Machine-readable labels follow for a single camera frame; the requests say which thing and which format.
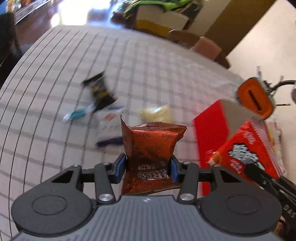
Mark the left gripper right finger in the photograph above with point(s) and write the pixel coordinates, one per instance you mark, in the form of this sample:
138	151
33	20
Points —
188	175

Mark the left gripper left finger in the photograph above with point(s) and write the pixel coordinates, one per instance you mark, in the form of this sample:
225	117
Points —
103	175

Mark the brown Oreo snack bag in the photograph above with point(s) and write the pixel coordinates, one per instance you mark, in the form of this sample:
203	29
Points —
148	148

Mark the red crispy noodle snack bag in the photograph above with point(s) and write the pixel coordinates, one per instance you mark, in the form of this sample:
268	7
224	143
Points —
249	145

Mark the white navy snack packet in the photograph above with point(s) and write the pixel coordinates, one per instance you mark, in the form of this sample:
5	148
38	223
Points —
109	126

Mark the red cardboard box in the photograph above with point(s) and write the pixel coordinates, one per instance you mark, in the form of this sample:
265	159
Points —
218	123

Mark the colourful patterned cloth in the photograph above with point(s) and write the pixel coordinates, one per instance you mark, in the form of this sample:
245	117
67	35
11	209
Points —
274	133

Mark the pale yellow snack packet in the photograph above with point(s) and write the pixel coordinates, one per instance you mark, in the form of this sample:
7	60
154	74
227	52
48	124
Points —
157	114

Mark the teal wrapped candy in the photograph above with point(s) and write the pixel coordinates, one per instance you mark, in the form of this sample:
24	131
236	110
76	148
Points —
79	113

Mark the black snack packet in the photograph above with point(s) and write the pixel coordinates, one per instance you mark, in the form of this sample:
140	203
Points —
102	97

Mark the orange tissue box holder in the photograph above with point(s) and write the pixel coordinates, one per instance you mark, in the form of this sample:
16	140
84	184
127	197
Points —
253	94

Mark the grey desk lamp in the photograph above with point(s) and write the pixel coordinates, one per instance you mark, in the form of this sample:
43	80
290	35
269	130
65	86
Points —
284	92

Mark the brown wooden chair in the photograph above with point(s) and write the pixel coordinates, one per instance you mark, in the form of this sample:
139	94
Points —
183	38

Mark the dark wooden chair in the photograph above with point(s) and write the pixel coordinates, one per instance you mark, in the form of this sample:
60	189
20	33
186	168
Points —
11	51

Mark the beige sofa with clothes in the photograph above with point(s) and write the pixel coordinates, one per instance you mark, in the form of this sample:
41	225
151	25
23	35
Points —
158	17

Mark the low tv cabinet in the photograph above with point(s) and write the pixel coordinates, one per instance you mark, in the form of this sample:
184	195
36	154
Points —
25	11

